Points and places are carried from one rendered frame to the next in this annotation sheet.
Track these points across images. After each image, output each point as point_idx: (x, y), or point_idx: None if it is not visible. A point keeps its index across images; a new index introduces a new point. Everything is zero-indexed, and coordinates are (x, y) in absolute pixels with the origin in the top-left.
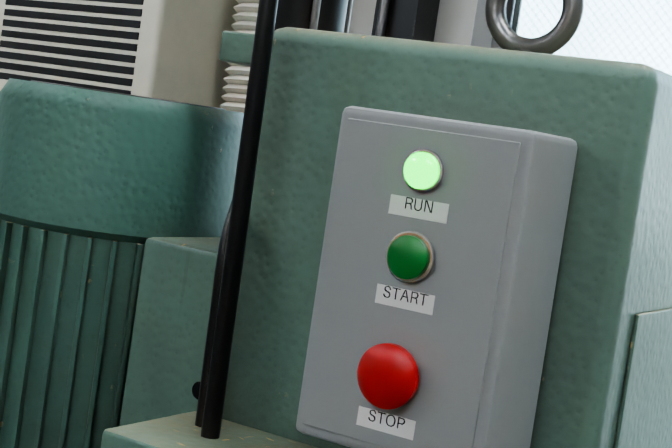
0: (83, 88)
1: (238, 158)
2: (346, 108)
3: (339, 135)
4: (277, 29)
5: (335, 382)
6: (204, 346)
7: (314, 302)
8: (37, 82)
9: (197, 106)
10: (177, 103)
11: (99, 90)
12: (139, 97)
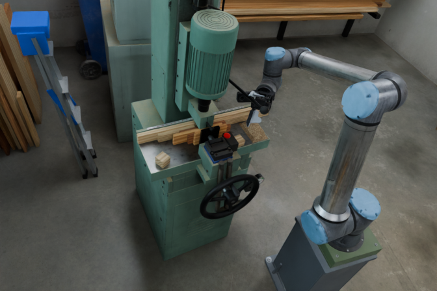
0: (229, 15)
1: None
2: None
3: None
4: None
5: None
6: None
7: (220, 5)
8: (236, 19)
9: (212, 9)
10: (216, 10)
11: (227, 14)
12: (222, 11)
